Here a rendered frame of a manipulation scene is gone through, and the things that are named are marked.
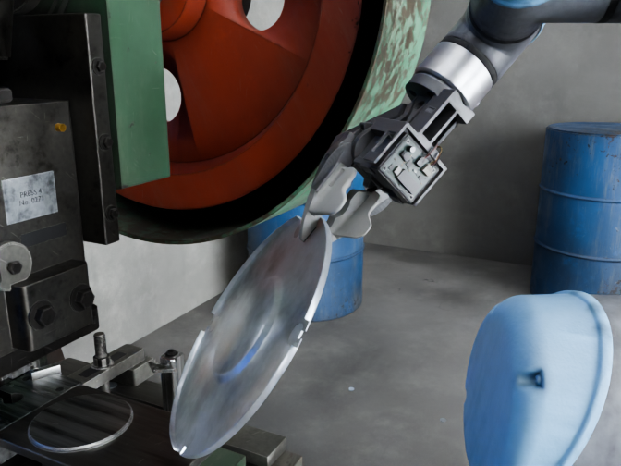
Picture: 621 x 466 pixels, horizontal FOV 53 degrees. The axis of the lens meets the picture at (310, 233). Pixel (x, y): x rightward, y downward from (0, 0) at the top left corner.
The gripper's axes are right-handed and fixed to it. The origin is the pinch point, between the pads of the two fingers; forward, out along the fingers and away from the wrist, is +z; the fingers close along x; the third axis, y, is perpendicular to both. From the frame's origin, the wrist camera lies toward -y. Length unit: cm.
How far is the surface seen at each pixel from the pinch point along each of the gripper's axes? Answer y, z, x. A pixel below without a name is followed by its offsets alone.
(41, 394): -24.3, 39.0, -2.7
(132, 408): -15.8, 31.3, 5.1
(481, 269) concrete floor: -223, -72, 218
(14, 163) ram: -17.0, 15.4, -25.3
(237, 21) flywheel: -37.2, -19.4, -13.9
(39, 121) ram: -19.5, 10.2, -26.1
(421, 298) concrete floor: -199, -32, 177
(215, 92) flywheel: -40.9, -9.7, -8.4
